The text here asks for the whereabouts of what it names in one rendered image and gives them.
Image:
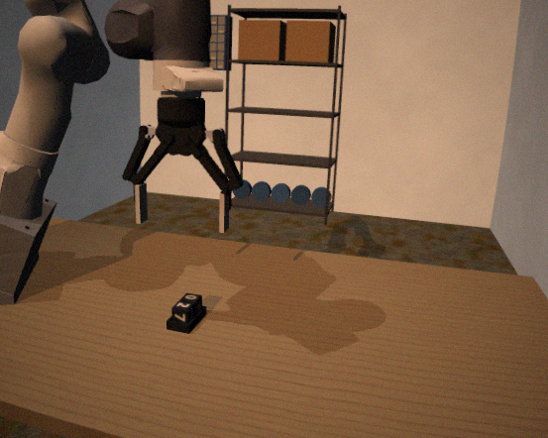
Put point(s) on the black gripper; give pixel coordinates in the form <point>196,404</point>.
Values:
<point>182,138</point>

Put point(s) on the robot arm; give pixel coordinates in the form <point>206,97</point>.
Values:
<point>55,53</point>

